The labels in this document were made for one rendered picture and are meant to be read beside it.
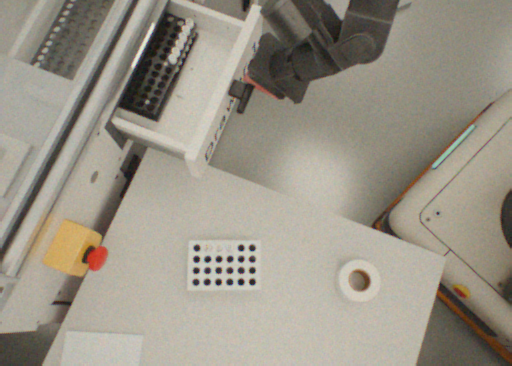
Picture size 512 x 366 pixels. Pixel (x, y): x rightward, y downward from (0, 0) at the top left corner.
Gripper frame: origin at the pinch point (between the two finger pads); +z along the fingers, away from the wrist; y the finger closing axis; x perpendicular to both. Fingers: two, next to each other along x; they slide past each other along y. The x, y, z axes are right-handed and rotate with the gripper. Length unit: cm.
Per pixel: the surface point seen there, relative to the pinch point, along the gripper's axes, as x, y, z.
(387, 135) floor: -39, -81, 53
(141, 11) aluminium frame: 0.2, 19.8, 2.7
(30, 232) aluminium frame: 35.9, 19.3, 2.7
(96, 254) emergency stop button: 35.4, 8.7, 6.8
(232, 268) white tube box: 29.0, -13.8, 5.6
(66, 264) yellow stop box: 38.3, 12.0, 7.0
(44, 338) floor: 64, -17, 98
